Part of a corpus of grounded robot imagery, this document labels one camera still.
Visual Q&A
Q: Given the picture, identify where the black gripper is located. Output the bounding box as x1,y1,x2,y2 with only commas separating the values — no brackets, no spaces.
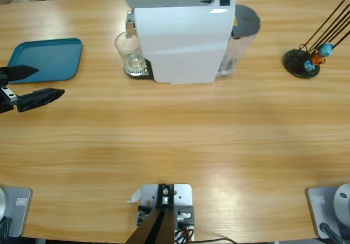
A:
0,65,66,115

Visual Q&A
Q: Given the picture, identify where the clear drinking glass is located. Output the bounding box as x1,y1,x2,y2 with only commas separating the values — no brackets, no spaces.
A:
114,31,147,75

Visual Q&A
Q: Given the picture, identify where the white capsule coffee machine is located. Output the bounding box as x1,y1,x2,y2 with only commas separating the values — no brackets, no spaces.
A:
124,0,236,85

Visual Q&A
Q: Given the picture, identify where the orange coffee capsule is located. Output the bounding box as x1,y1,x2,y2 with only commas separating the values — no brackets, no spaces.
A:
311,52,326,66

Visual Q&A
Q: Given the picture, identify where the light blue coffee capsule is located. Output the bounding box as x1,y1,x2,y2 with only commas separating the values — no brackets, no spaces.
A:
318,43,334,57

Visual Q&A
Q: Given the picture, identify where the teal plastic tray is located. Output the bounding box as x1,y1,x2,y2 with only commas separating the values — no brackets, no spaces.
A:
7,38,84,85

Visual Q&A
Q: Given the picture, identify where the clear water tank dark lid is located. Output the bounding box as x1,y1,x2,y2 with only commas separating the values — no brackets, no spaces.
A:
218,4,261,78

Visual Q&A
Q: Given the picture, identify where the metal drip tray grate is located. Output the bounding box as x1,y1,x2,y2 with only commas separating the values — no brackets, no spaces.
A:
124,59,154,80

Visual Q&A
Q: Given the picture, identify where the black capsule holder with rods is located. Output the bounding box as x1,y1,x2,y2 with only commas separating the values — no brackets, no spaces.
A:
283,0,350,79

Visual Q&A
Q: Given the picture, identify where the white paper tag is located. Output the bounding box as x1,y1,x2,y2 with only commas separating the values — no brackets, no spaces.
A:
126,188,142,204

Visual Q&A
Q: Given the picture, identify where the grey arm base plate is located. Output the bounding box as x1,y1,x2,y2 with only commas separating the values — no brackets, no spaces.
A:
0,187,33,239
305,186,350,239

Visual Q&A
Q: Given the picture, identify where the black cable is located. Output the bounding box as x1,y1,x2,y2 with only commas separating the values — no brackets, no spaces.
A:
319,222,344,244
0,217,13,239
192,237,241,244

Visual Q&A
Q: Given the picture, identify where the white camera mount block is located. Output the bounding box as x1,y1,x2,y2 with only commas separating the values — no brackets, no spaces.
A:
136,183,195,242

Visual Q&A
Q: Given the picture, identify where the dark camera post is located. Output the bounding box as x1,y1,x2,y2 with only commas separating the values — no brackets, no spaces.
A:
125,183,176,244

